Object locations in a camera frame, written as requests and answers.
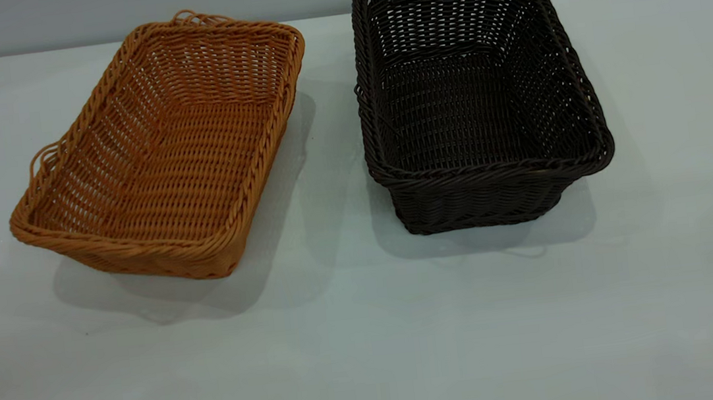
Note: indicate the dark brown wicker basket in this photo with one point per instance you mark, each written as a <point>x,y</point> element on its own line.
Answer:
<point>454,117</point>

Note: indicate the orange-brown wicker basket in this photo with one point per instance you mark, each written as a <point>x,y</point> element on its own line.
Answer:
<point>187,165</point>

